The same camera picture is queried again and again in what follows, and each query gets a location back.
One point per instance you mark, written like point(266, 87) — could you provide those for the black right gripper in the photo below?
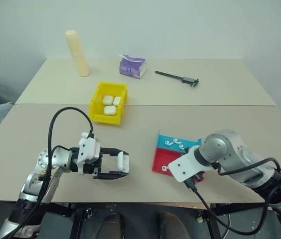
point(198, 177)

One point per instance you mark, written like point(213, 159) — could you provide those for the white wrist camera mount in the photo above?
point(89, 149)
point(182, 165)

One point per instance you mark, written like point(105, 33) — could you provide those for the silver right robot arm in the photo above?
point(230, 147)

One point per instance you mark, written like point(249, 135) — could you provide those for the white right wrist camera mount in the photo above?
point(182, 165)

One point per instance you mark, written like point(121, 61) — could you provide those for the black caliper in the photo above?
point(178, 76)

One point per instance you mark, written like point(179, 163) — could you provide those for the dark rounded shoe shape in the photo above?
point(171, 225)

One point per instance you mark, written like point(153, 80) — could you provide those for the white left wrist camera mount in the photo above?
point(89, 149)

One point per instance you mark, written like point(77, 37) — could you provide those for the purple tissue pack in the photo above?
point(130, 68)

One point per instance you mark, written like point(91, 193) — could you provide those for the cream foam cylinder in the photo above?
point(78, 54)

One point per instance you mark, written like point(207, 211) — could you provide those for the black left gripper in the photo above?
point(102, 154)

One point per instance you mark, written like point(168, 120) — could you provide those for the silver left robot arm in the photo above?
point(60, 159)

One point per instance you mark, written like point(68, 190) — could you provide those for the yellow plastic bin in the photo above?
point(97, 109)

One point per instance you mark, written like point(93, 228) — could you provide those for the white earbud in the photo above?
point(176, 141)
point(165, 169)
point(181, 146)
point(168, 143)

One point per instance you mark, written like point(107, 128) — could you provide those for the red and blue tray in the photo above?
point(164, 156)

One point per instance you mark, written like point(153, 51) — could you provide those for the white earbud case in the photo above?
point(110, 110)
point(117, 100)
point(123, 162)
point(107, 100)

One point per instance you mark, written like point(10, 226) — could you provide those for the white closed earbud case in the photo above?
point(110, 110)
point(117, 100)
point(107, 100)

